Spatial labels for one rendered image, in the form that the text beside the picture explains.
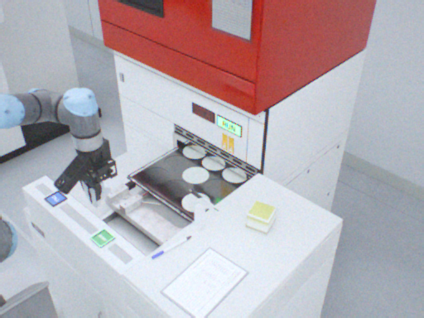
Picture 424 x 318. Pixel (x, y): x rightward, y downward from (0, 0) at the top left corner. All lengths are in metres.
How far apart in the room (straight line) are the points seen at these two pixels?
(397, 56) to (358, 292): 1.36
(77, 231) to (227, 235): 0.47
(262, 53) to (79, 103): 0.56
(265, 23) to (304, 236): 0.65
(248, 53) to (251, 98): 0.15
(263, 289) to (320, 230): 0.29
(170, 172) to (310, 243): 0.62
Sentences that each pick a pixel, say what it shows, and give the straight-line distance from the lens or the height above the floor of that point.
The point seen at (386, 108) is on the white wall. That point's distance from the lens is 3.07.
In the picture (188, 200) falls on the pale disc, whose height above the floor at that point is 0.90.
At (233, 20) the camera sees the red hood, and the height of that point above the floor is 1.52.
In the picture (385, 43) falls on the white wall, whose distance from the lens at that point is 2.93.
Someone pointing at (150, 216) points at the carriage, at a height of 0.88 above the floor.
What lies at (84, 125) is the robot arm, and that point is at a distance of 1.17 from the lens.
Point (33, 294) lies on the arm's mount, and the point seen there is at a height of 1.03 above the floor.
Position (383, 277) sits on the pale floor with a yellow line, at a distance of 2.72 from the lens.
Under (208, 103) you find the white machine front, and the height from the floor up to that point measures 1.15.
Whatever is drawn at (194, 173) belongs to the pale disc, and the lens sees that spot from 1.75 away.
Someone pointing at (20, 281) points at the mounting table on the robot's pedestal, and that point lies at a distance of 1.62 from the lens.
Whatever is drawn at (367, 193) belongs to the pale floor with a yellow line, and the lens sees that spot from 3.19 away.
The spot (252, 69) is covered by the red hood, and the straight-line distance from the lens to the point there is 1.42.
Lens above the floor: 2.01
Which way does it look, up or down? 37 degrees down
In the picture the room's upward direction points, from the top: 1 degrees clockwise
